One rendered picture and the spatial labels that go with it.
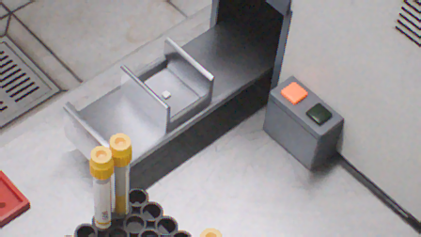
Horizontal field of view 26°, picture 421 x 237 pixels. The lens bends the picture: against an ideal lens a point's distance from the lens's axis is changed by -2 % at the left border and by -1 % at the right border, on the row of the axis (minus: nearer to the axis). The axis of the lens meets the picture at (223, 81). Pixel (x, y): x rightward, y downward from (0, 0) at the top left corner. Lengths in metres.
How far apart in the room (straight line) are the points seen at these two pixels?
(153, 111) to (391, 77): 0.19
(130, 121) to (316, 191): 0.16
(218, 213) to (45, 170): 0.15
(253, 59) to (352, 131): 0.11
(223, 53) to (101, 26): 1.29
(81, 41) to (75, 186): 1.30
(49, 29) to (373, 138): 1.40
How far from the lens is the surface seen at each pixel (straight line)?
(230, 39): 0.81
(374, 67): 0.70
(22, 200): 0.75
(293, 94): 0.76
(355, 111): 0.74
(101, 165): 0.64
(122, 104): 0.76
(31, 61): 2.01
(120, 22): 2.08
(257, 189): 0.76
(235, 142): 0.79
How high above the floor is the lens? 1.51
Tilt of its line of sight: 50 degrees down
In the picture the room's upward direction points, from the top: 8 degrees clockwise
